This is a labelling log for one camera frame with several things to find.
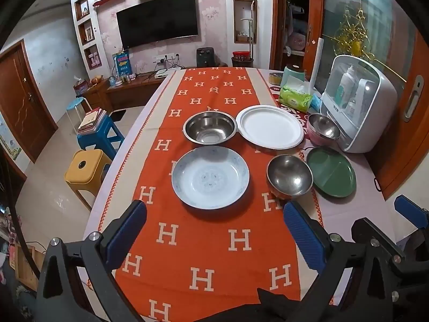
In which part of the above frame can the wooden room door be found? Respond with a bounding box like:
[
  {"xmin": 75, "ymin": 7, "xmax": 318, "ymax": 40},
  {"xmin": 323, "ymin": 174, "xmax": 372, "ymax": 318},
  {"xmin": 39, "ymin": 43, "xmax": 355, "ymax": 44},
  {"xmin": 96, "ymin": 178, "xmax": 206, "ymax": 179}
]
[{"xmin": 0, "ymin": 38, "xmax": 59, "ymax": 165}]

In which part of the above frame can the brown cardboard box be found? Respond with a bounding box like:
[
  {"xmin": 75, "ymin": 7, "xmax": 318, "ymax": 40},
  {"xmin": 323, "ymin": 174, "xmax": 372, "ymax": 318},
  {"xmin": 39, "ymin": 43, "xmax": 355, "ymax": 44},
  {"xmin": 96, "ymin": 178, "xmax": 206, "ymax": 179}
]
[{"xmin": 13, "ymin": 243, "xmax": 46, "ymax": 292}]

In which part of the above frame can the pink-sided steel bowl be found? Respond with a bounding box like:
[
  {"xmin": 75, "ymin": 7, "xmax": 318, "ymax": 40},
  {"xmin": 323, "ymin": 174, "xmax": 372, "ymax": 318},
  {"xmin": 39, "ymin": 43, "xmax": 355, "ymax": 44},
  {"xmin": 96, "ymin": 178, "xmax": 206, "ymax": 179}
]
[{"xmin": 306, "ymin": 113, "xmax": 342, "ymax": 146}]

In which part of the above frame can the large steel bowl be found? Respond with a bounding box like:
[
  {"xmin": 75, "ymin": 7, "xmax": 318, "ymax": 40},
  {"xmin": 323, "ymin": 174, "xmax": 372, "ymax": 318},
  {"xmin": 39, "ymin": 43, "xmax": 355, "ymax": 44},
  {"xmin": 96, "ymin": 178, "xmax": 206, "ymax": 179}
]
[{"xmin": 183, "ymin": 111, "xmax": 238, "ymax": 145}]

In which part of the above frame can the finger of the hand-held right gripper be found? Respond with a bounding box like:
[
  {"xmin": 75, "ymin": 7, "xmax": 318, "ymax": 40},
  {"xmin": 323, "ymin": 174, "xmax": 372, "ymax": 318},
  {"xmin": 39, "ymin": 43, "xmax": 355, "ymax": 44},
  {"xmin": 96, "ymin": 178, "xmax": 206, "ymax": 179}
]
[
  {"xmin": 394, "ymin": 195, "xmax": 429, "ymax": 239},
  {"xmin": 351, "ymin": 217, "xmax": 408, "ymax": 276}
]

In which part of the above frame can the silver door handle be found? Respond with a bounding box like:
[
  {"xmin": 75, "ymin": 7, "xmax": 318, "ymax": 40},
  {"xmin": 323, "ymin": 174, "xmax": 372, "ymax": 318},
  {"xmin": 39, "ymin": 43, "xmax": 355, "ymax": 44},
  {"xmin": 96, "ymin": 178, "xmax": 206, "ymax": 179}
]
[{"xmin": 403, "ymin": 75, "xmax": 424, "ymax": 123}]

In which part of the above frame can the wall-mounted television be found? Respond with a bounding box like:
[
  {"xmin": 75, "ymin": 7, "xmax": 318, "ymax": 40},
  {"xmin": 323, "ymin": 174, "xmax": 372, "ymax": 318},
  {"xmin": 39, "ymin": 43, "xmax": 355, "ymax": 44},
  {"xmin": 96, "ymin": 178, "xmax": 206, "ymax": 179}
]
[{"xmin": 116, "ymin": 0, "xmax": 199, "ymax": 49}]

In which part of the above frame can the black air fryer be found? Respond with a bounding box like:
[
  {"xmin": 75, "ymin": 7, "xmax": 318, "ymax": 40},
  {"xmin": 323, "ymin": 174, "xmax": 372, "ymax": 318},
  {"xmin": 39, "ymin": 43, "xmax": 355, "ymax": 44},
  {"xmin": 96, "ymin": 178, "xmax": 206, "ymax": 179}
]
[{"xmin": 195, "ymin": 47, "xmax": 218, "ymax": 68}]

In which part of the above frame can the red lidded container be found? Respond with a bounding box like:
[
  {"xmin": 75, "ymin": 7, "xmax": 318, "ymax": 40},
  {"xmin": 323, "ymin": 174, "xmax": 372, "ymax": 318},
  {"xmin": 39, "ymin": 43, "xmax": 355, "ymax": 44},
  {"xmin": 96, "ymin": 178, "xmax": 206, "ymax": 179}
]
[{"xmin": 232, "ymin": 51, "xmax": 255, "ymax": 68}]

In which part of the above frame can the green wet wipes pack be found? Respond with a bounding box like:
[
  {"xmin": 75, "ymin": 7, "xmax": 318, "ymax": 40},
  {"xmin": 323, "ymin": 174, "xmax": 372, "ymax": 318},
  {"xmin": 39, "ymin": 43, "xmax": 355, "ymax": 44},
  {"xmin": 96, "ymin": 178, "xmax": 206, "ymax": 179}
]
[{"xmin": 278, "ymin": 75, "xmax": 314, "ymax": 113}]

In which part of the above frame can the red tissue box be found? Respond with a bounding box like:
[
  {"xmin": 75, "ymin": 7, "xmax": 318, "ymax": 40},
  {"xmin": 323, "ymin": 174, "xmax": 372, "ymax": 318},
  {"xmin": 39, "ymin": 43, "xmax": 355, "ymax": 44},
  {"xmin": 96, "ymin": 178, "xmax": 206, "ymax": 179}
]
[{"xmin": 73, "ymin": 76, "xmax": 89, "ymax": 96}]

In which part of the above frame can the small gold-sided steel bowl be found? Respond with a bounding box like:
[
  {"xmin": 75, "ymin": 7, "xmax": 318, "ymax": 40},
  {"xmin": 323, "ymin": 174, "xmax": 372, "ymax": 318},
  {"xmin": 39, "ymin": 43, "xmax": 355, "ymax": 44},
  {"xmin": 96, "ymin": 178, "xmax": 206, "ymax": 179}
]
[{"xmin": 266, "ymin": 154, "xmax": 314, "ymax": 199}]

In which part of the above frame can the white countertop cabinet appliance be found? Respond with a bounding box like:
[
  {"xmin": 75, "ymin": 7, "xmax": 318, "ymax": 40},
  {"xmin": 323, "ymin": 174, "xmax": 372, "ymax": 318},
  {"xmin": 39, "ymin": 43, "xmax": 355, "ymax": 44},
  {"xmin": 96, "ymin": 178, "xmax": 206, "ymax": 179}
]
[{"xmin": 320, "ymin": 54, "xmax": 398, "ymax": 153}]

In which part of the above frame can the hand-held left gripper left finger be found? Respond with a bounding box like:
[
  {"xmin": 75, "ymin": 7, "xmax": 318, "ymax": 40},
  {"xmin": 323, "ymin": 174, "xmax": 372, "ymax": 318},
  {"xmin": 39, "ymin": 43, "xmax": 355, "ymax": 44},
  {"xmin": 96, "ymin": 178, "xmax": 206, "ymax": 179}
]
[{"xmin": 35, "ymin": 199, "xmax": 148, "ymax": 322}]

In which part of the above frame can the orange sliding door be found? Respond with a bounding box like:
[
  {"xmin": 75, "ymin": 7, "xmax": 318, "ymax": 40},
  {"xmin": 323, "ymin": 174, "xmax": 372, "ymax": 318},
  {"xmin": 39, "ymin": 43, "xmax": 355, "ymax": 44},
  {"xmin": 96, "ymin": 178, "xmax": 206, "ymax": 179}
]
[{"xmin": 365, "ymin": 30, "xmax": 429, "ymax": 200}]

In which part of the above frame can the white wall power strip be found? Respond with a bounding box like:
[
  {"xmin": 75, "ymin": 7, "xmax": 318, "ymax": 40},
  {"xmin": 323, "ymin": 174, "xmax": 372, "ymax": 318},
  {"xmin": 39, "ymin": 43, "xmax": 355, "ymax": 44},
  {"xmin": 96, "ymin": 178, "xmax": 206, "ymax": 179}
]
[{"xmin": 152, "ymin": 53, "xmax": 180, "ymax": 64}]

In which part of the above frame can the stack of books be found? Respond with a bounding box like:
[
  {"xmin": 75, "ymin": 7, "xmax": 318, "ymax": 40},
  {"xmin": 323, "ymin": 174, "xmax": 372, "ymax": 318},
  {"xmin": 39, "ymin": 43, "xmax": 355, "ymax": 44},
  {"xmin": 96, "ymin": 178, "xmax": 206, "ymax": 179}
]
[{"xmin": 77, "ymin": 107, "xmax": 107, "ymax": 134}]

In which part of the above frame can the green divided plate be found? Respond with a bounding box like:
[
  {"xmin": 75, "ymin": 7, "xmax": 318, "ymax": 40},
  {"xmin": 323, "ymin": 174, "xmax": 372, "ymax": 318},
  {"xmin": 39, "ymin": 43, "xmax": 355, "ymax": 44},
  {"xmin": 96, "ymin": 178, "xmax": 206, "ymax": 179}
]
[{"xmin": 306, "ymin": 146, "xmax": 357, "ymax": 202}]

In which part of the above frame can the orange letter-print table runner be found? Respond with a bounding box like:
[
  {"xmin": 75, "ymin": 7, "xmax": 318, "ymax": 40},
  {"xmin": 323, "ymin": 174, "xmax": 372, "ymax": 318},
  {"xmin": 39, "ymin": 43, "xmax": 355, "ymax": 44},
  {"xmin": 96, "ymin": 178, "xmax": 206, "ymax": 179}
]
[{"xmin": 88, "ymin": 67, "xmax": 336, "ymax": 322}]

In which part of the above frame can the blue printed box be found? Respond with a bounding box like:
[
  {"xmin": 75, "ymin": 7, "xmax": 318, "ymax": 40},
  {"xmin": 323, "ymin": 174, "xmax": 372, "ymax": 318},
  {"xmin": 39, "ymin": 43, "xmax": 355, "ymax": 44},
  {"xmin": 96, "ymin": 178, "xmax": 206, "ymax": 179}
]
[{"xmin": 115, "ymin": 50, "xmax": 131, "ymax": 76}]

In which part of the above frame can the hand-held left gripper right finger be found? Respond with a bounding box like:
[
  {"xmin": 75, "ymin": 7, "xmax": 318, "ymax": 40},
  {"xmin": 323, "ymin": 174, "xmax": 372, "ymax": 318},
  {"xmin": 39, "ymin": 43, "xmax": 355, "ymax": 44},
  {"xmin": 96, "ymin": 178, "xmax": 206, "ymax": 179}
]
[{"xmin": 283, "ymin": 200, "xmax": 403, "ymax": 322}]

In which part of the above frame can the gold hanging ornament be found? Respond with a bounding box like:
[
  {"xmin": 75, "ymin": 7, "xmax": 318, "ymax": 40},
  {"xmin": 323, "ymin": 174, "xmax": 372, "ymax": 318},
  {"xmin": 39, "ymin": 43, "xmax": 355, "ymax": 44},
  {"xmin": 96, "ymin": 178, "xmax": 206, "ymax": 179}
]
[{"xmin": 323, "ymin": 8, "xmax": 408, "ymax": 81}]

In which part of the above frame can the orange door frame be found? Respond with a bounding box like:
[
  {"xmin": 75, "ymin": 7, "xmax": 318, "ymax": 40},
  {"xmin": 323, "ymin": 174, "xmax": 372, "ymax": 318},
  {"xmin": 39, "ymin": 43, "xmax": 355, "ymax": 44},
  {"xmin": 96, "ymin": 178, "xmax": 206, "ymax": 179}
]
[{"xmin": 270, "ymin": 0, "xmax": 325, "ymax": 71}]

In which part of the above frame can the wooden television cabinet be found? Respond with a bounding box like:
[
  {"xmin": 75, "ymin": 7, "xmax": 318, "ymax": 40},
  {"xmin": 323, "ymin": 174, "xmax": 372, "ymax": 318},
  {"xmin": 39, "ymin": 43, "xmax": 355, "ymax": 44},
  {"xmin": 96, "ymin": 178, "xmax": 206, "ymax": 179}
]
[{"xmin": 80, "ymin": 68, "xmax": 183, "ymax": 111}]

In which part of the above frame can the blue plastic stool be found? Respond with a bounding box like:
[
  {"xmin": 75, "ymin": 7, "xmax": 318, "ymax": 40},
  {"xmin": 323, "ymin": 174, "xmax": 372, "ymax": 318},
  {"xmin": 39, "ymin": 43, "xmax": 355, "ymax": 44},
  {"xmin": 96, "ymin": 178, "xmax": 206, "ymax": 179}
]
[{"xmin": 76, "ymin": 110, "xmax": 125, "ymax": 160}]

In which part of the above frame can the light blue round stool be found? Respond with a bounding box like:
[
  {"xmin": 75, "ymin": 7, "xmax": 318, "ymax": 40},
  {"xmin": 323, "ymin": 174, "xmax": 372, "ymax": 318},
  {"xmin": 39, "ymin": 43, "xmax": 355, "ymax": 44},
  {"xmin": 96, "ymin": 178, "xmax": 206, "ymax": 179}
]
[{"xmin": 65, "ymin": 97, "xmax": 93, "ymax": 135}]

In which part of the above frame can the mint green canister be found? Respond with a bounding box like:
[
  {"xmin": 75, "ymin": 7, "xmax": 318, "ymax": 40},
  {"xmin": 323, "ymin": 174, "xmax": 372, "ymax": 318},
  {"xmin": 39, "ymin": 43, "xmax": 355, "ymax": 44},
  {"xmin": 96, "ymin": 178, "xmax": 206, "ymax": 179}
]
[{"xmin": 283, "ymin": 64, "xmax": 306, "ymax": 86}]

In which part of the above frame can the white printed tablecloth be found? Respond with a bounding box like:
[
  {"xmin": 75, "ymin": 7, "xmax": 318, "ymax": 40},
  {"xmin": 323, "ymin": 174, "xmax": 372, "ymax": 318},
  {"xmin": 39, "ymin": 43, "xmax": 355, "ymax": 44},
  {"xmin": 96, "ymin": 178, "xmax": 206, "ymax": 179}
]
[{"xmin": 82, "ymin": 67, "xmax": 416, "ymax": 322}]

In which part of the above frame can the white rolled tube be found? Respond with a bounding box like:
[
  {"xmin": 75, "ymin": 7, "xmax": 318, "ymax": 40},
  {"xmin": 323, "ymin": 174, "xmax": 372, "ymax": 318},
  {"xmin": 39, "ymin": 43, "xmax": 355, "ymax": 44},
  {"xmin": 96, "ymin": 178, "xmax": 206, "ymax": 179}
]
[{"xmin": 310, "ymin": 38, "xmax": 325, "ymax": 94}]

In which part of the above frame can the white plate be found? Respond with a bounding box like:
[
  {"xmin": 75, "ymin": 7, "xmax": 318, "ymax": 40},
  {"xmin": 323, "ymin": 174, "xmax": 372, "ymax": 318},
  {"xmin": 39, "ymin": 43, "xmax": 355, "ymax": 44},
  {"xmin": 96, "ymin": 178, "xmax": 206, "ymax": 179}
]
[{"xmin": 235, "ymin": 105, "xmax": 305, "ymax": 150}]

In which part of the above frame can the blue patterned porcelain plate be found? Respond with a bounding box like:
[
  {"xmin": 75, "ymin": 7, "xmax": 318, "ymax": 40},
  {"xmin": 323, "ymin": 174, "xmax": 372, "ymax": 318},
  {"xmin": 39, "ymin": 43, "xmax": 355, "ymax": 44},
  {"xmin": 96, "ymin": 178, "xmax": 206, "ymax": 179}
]
[{"xmin": 171, "ymin": 146, "xmax": 250, "ymax": 210}]

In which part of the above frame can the yellow plastic stool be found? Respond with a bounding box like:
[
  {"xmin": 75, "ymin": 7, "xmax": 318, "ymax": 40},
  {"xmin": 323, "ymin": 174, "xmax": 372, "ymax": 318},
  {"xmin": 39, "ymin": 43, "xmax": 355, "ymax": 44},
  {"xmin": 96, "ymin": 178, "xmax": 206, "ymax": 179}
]
[{"xmin": 64, "ymin": 149, "xmax": 113, "ymax": 212}]

